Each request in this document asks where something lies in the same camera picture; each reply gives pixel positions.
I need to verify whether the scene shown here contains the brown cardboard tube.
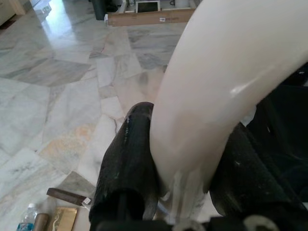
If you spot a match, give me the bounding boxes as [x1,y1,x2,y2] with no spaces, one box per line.
[34,212,51,231]

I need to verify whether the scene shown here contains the shiny gold flat box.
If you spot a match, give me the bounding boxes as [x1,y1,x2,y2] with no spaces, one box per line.
[47,206,78,231]

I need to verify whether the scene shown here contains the tall black cylinder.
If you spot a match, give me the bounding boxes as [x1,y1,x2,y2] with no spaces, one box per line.
[93,0,109,21]

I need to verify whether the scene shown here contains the clear blue-label water bottle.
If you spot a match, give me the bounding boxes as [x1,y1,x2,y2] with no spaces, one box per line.
[16,203,39,231]

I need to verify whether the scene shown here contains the white framed dark panel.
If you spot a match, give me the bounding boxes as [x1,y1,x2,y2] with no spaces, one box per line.
[135,0,161,13]

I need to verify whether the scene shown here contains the long brown cardboard box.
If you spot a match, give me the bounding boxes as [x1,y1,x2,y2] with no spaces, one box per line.
[106,8,196,27]

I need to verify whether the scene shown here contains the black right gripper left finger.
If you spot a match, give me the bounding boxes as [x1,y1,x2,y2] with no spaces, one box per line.
[89,101,161,227]

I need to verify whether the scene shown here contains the dark brown wooden piece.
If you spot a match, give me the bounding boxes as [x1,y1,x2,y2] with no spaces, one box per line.
[46,187,91,207]

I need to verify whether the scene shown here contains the cream long-handled dustpan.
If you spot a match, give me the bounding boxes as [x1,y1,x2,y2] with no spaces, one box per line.
[149,0,308,217]

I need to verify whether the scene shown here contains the large black bag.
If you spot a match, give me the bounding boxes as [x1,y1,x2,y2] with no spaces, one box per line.
[245,64,308,212]

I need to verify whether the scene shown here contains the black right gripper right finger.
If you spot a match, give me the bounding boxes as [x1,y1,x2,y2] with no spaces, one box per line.
[209,122,308,218]

